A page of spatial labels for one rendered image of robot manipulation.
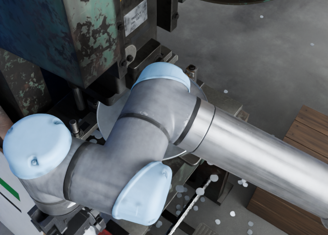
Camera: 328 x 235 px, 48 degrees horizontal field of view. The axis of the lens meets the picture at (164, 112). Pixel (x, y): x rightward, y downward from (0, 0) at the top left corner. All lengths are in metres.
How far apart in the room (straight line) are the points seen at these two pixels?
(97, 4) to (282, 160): 0.35
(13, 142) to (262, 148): 0.31
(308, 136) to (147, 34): 0.90
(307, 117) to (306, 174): 1.06
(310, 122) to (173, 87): 1.13
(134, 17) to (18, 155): 0.42
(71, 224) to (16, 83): 0.48
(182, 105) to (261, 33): 1.96
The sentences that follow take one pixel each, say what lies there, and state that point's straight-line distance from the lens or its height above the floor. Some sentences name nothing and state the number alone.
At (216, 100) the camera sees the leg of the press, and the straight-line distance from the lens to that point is 1.17.
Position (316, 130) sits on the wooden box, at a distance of 1.57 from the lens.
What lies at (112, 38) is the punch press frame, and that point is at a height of 1.12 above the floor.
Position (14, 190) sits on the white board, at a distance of 1.33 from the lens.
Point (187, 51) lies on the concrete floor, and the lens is 2.22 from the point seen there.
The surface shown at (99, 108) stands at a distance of 0.97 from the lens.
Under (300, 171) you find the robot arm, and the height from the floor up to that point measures 1.10.
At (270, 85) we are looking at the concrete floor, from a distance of 2.13.
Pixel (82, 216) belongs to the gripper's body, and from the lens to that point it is 0.62.
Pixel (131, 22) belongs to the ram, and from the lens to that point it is 0.76.
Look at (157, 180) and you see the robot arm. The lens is 0.41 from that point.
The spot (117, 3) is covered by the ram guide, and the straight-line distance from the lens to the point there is 0.64.
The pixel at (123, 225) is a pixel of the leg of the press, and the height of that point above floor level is 0.64.
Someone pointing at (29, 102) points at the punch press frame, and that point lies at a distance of 1.06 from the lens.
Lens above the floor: 1.55
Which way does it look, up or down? 54 degrees down
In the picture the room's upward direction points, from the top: 1 degrees clockwise
